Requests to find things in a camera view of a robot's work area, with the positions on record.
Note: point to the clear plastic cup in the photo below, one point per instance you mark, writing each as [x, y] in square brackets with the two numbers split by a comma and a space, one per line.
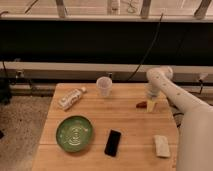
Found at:
[104, 85]

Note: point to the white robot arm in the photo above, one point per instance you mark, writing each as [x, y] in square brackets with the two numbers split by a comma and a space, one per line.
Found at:
[195, 146]

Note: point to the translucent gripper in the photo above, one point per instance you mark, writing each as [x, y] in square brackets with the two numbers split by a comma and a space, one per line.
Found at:
[150, 105]

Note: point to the green ceramic bowl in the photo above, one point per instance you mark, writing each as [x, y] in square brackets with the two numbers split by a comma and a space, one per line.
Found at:
[74, 133]

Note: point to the black smartphone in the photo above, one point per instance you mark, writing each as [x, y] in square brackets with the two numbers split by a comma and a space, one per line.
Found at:
[112, 143]

